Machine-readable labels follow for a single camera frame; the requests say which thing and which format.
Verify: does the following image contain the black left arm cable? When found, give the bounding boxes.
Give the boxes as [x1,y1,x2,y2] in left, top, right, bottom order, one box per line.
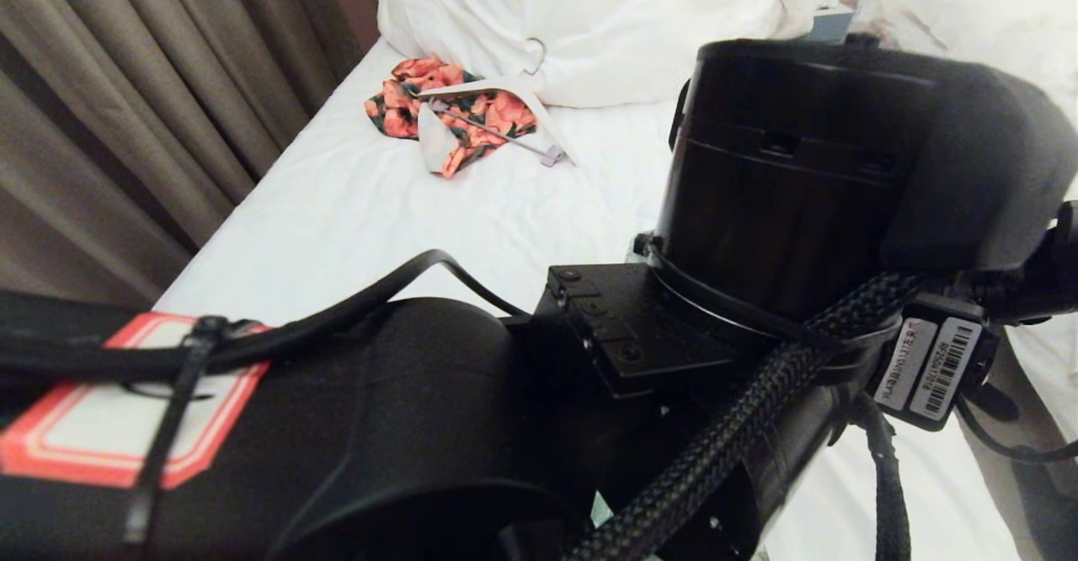
[564,273,927,561]

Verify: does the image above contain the brown curtain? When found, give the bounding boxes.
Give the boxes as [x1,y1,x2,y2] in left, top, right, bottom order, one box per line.
[0,0,380,309]

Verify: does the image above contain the white clip hanger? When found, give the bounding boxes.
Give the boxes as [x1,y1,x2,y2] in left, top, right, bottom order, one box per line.
[417,39,578,168]

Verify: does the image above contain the white crumpled duvet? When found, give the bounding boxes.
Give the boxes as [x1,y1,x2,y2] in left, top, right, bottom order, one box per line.
[377,0,814,110]

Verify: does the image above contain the orange floral garment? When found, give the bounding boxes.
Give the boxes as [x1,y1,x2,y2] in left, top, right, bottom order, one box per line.
[365,57,540,179]

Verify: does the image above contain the blue tissue box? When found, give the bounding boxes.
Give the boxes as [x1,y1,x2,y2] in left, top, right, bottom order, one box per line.
[804,3,853,44]

